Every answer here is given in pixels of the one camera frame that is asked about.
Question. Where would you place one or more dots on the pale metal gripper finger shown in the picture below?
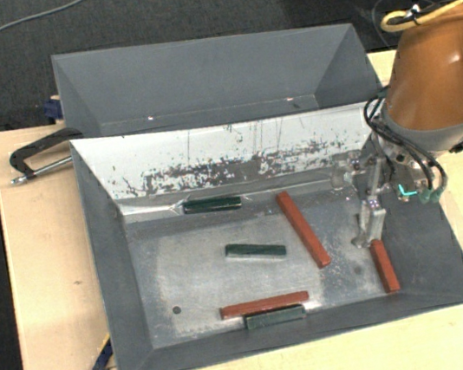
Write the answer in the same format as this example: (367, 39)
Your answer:
(369, 222)
(346, 173)

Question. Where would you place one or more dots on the red-brown flat block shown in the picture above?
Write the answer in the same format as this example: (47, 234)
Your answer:
(264, 304)
(384, 266)
(302, 229)

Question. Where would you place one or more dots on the dark green flat block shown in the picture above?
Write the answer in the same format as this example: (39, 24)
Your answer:
(275, 317)
(255, 250)
(213, 205)

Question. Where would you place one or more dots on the grey metal bin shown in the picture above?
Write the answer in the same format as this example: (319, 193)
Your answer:
(235, 262)

